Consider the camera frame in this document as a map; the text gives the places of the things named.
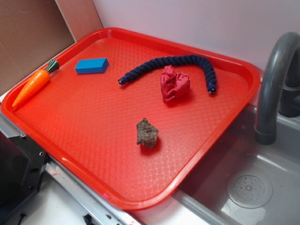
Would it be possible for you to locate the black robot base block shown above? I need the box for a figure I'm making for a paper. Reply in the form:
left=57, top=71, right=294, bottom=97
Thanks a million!
left=0, top=133, right=48, bottom=225

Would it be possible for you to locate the brown rough rock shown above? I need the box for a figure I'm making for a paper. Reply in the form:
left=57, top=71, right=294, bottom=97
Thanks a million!
left=136, top=118, right=159, bottom=149

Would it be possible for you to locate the red plastic tray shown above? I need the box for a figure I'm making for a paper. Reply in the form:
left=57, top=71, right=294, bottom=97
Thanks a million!
left=1, top=28, right=261, bottom=211

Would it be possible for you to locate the crumpled red cloth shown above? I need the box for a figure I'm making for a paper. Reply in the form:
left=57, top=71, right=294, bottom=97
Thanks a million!
left=160, top=65, right=190, bottom=102

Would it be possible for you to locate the blue rectangular block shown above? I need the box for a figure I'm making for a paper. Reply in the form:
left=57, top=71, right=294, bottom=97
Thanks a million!
left=75, top=58, right=109, bottom=74

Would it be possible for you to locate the grey plastic sink basin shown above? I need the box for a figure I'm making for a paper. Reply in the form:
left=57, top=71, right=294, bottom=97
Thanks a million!
left=174, top=105, right=300, bottom=225

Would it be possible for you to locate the orange toy carrot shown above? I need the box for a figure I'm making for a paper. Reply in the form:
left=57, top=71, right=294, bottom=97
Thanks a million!
left=12, top=59, right=60, bottom=108

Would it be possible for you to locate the grey toy faucet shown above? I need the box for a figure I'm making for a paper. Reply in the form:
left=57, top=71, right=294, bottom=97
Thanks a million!
left=255, top=32, right=300, bottom=145

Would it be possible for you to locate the brown cardboard panel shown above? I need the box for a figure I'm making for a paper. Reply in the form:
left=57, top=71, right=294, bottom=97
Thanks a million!
left=0, top=0, right=103, bottom=94

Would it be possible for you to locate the dark blue braided rope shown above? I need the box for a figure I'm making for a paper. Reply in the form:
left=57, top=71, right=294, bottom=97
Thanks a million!
left=118, top=54, right=217, bottom=95

